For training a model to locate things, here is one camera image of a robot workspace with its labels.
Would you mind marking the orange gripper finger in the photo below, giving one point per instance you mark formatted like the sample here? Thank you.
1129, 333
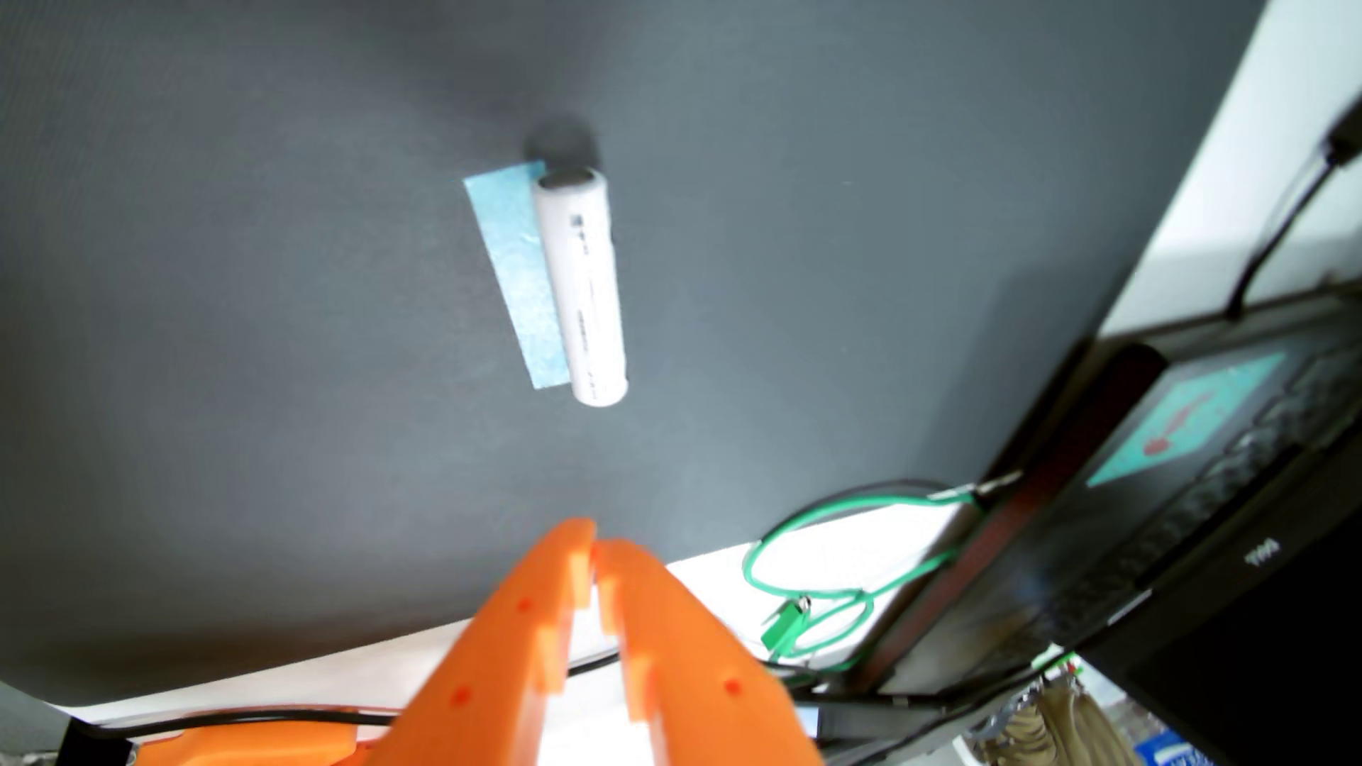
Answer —
702, 681
500, 660

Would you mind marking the white cylindrical battery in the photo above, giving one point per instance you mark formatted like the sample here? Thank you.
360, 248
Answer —
583, 287

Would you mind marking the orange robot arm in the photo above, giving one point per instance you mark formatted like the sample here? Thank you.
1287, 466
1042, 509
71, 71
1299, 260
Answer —
245, 745

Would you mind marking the light blue tape patch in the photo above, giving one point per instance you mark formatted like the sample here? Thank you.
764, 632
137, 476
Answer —
516, 266

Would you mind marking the blue label water bottle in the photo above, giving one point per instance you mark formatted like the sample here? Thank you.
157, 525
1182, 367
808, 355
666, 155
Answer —
1170, 750

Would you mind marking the black Dell laptop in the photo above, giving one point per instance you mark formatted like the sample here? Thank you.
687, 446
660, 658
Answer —
1224, 479

